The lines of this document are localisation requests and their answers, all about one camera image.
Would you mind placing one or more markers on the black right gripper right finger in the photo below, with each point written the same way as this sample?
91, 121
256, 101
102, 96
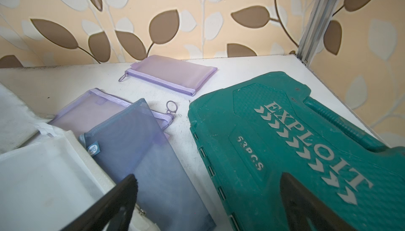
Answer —
304, 211

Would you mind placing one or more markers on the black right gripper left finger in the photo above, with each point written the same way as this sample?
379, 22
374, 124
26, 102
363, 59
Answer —
113, 212

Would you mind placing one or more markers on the white mesh pouch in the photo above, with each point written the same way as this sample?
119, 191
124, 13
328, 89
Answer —
50, 183

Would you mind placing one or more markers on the blue-grey mesh pouch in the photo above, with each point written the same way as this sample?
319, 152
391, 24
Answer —
132, 142

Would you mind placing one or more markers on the purple mesh pouch near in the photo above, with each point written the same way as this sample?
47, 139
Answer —
96, 106

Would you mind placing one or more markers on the purple mesh pouch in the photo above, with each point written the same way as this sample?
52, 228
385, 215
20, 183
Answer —
177, 75
96, 106

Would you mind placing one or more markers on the white Doraemon canvas bag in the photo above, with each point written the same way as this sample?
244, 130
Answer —
17, 121

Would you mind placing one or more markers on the purple mesh pouch far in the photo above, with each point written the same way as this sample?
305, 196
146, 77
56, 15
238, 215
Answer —
177, 75

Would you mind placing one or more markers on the green plastic tool case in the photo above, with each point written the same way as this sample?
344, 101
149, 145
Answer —
250, 133

